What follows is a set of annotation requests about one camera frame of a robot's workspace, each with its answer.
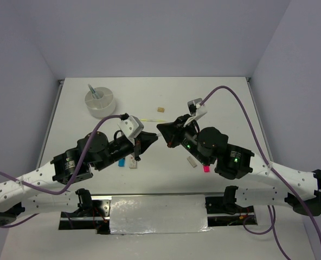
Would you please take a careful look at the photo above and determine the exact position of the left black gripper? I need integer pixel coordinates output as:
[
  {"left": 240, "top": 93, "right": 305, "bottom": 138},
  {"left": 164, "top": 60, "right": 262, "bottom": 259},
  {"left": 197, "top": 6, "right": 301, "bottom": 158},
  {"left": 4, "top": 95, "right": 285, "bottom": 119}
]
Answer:
[{"left": 94, "top": 130, "right": 158, "bottom": 171}]

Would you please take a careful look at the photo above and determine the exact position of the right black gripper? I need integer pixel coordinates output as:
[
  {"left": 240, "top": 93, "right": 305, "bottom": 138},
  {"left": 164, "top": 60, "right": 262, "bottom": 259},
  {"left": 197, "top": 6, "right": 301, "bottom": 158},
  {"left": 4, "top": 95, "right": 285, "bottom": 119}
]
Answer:
[{"left": 156, "top": 113, "right": 209, "bottom": 166}]

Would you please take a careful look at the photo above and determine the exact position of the thin yellow highlighter pen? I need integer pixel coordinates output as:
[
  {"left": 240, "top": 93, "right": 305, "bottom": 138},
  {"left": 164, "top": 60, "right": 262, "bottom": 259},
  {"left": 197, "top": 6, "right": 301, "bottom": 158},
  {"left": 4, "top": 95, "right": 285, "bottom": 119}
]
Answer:
[{"left": 140, "top": 119, "right": 166, "bottom": 123}]

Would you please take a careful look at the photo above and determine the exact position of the small tan eraser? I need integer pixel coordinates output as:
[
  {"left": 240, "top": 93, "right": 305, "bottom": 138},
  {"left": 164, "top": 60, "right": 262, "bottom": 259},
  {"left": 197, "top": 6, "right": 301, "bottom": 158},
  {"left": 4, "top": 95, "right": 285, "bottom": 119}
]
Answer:
[{"left": 157, "top": 107, "right": 164, "bottom": 113}]

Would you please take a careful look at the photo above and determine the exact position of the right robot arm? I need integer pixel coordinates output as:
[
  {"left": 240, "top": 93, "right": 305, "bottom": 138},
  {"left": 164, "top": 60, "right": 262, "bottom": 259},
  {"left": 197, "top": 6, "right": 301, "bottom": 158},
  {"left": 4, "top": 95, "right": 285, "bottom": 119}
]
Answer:
[{"left": 157, "top": 114, "right": 321, "bottom": 216}]

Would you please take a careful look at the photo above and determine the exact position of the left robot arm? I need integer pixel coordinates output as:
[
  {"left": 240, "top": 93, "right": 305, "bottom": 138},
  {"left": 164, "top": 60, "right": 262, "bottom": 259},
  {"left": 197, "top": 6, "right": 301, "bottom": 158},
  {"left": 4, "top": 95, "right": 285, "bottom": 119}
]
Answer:
[{"left": 0, "top": 131, "right": 158, "bottom": 228}]

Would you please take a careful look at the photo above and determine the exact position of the black blue highlighter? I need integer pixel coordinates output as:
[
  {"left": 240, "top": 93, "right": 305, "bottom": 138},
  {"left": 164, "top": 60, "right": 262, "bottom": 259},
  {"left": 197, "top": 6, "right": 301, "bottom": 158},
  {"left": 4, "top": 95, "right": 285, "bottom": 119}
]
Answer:
[{"left": 118, "top": 158, "right": 125, "bottom": 167}]

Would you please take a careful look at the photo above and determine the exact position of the grey white eraser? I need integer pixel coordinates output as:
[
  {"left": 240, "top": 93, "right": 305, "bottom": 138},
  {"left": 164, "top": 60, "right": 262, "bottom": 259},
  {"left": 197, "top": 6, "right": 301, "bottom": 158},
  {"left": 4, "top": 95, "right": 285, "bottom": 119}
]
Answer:
[{"left": 187, "top": 157, "right": 197, "bottom": 168}]

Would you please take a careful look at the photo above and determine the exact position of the white round divided container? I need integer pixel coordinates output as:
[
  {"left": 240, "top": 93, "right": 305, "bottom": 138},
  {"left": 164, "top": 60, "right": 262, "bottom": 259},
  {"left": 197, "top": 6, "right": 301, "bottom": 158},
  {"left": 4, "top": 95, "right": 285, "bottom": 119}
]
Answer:
[{"left": 85, "top": 87, "right": 117, "bottom": 119}]

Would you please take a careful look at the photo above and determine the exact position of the black pink highlighter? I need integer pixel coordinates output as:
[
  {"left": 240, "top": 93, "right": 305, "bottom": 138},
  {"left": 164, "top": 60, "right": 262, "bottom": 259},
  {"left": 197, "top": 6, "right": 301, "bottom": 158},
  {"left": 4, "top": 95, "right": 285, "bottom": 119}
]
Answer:
[{"left": 203, "top": 166, "right": 210, "bottom": 173}]

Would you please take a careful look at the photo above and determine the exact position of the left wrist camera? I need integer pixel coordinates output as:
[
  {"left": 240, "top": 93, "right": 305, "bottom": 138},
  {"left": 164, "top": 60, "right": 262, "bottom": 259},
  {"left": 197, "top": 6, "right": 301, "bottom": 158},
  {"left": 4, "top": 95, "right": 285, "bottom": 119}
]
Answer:
[{"left": 118, "top": 115, "right": 144, "bottom": 145}]

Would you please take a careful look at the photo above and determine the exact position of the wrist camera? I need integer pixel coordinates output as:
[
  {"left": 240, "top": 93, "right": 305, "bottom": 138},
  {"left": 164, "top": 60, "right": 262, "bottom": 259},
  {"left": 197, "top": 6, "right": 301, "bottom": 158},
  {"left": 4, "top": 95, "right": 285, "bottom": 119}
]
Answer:
[
  {"left": 118, "top": 115, "right": 144, "bottom": 145},
  {"left": 184, "top": 98, "right": 207, "bottom": 127}
]

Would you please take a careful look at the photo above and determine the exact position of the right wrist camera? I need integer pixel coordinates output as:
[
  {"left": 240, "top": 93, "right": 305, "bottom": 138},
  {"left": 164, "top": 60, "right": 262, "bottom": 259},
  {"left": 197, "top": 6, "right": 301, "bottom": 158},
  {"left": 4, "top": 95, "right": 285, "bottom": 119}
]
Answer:
[{"left": 184, "top": 98, "right": 207, "bottom": 127}]

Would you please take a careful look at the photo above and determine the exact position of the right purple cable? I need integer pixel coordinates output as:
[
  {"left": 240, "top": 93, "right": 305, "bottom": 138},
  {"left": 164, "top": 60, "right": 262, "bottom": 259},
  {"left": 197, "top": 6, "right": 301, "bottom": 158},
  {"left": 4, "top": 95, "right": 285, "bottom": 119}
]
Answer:
[{"left": 200, "top": 86, "right": 321, "bottom": 260}]

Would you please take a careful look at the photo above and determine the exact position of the purple cable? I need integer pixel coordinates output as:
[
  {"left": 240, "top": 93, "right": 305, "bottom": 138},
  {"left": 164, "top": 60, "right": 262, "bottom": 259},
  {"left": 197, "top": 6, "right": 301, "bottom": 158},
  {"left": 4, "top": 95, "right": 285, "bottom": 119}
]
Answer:
[
  {"left": 0, "top": 113, "right": 129, "bottom": 229},
  {"left": 200, "top": 86, "right": 321, "bottom": 260}
]

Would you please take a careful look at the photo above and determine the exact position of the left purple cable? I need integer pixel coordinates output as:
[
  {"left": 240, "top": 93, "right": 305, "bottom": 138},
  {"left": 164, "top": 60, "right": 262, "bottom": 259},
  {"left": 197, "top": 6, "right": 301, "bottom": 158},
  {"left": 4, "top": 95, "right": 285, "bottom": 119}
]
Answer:
[{"left": 0, "top": 113, "right": 129, "bottom": 229}]

